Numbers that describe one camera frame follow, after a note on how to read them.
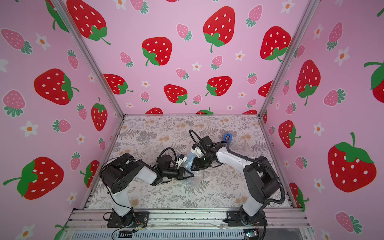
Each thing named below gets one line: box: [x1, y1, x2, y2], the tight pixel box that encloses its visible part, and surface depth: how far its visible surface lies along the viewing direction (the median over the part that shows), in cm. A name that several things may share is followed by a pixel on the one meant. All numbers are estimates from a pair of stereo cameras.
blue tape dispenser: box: [223, 133, 233, 145], surface depth 103 cm
